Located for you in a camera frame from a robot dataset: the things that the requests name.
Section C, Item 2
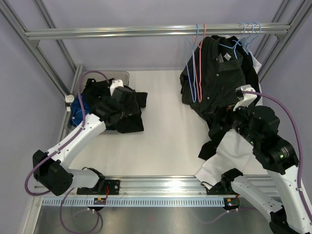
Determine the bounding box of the dark pinstriped shirt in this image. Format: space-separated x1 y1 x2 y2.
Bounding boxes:
179 35 259 147

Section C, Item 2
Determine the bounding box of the clear plastic bin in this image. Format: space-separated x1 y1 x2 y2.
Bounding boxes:
62 68 130 137

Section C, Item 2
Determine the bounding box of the aluminium hanging rail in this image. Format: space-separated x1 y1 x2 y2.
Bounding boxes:
26 22 288 40

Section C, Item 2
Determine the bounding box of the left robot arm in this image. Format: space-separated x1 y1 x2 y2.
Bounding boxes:
31 86 139 196

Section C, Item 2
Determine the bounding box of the white shirt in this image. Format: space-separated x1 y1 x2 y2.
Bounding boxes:
195 48 261 186

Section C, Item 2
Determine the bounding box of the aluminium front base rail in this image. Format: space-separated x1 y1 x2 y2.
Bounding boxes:
31 176 297 197

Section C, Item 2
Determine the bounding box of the blue wire hanger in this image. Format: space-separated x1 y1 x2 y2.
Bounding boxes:
219 22 246 59
184 23 199 103
244 22 262 54
241 22 254 55

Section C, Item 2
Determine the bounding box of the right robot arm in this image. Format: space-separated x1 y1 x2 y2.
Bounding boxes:
207 106 312 234

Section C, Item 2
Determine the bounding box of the pink wire hanger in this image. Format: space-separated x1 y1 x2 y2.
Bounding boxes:
195 23 207 103

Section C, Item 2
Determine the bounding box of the blue plaid shirt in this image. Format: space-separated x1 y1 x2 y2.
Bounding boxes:
69 94 115 131

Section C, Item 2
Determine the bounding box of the black shirt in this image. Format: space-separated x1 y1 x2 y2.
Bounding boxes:
82 78 148 134

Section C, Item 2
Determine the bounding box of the right aluminium frame post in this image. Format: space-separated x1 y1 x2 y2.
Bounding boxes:
254 0 312 82

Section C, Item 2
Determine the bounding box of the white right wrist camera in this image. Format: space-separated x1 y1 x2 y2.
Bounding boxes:
233 84 257 112

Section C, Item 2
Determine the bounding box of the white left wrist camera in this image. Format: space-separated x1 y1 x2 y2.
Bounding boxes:
109 79 124 96

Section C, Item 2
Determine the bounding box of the white slotted cable duct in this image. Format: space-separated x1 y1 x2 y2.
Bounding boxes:
42 197 225 207

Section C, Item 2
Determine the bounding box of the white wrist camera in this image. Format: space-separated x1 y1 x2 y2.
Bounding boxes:
109 79 124 96
233 84 257 112

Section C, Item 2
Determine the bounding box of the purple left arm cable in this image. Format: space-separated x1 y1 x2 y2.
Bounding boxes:
25 70 110 231

